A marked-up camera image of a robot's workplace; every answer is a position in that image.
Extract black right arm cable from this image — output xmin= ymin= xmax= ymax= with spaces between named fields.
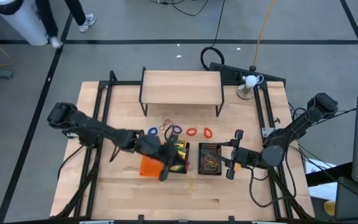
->
xmin=249 ymin=107 xmax=298 ymax=208

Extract white cylindrical bin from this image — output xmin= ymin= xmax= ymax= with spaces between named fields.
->
xmin=0 ymin=0 xmax=49 ymax=47

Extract dark grey box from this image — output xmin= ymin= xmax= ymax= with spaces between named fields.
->
xmin=334 ymin=176 xmax=358 ymax=222

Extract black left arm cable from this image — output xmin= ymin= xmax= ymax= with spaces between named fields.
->
xmin=109 ymin=126 xmax=175 ymax=163

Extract wooden shelf riser black legs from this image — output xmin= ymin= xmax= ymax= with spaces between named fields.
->
xmin=139 ymin=66 xmax=225 ymax=118

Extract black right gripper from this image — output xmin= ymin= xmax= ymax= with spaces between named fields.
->
xmin=218 ymin=129 xmax=262 ymax=180

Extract black metal table frame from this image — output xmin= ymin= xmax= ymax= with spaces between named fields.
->
xmin=54 ymin=70 xmax=315 ymax=224

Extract black mesh panel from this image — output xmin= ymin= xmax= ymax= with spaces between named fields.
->
xmin=209 ymin=62 xmax=287 ymax=86

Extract yellow hanging cable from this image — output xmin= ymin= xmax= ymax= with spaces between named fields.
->
xmin=249 ymin=0 xmax=275 ymax=72

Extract orange plastic basket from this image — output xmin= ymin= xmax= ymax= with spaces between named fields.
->
xmin=139 ymin=155 xmax=165 ymax=179

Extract white paper sheet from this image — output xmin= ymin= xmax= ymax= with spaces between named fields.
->
xmin=304 ymin=157 xmax=339 ymax=202

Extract thin black floor cable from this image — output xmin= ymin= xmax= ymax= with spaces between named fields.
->
xmin=149 ymin=0 xmax=211 ymax=17

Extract black coiled floor cable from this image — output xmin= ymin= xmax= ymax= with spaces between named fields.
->
xmin=200 ymin=0 xmax=226 ymax=72

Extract black plastic basket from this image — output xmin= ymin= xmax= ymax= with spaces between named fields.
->
xmin=198 ymin=142 xmax=223 ymax=176
xmin=165 ymin=139 xmax=191 ymax=174

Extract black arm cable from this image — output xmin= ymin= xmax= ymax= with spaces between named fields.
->
xmin=109 ymin=126 xmax=175 ymax=163
xmin=249 ymin=107 xmax=298 ymax=208

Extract small yellow object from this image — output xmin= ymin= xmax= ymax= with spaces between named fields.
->
xmin=323 ymin=200 xmax=337 ymax=217

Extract person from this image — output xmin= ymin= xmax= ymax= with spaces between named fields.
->
xmin=35 ymin=0 xmax=96 ymax=50

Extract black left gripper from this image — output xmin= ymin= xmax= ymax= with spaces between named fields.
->
xmin=136 ymin=133 xmax=179 ymax=182

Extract red rubber band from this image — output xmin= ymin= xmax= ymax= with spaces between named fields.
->
xmin=202 ymin=149 xmax=219 ymax=159
xmin=158 ymin=118 xmax=174 ymax=132

